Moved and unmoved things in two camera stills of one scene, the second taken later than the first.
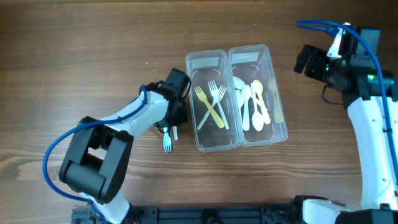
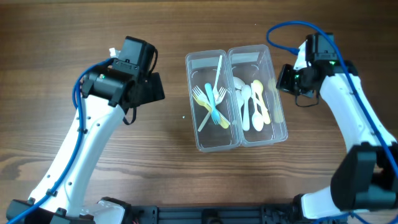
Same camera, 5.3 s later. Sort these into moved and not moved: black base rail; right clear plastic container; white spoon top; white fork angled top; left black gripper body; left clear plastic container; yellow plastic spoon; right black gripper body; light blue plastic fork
Moved: light blue plastic fork; right black gripper body; left black gripper body; white fork angled top
Not moved: left clear plastic container; yellow plastic spoon; right clear plastic container; white spoon top; black base rail
